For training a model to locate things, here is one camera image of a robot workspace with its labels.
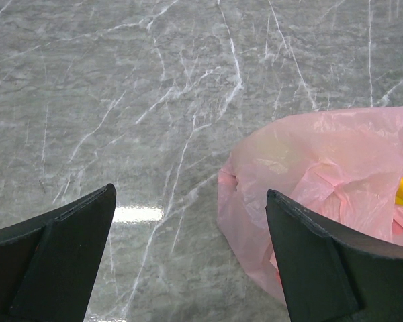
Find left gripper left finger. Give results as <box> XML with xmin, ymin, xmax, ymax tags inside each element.
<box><xmin>0</xmin><ymin>184</ymin><xmax>116</xmax><ymax>321</ymax></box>

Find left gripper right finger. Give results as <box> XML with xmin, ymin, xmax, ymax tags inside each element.
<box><xmin>266</xmin><ymin>190</ymin><xmax>403</xmax><ymax>321</ymax></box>

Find pink plastic bag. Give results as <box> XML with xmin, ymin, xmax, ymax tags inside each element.
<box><xmin>217</xmin><ymin>107</ymin><xmax>403</xmax><ymax>301</ymax></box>

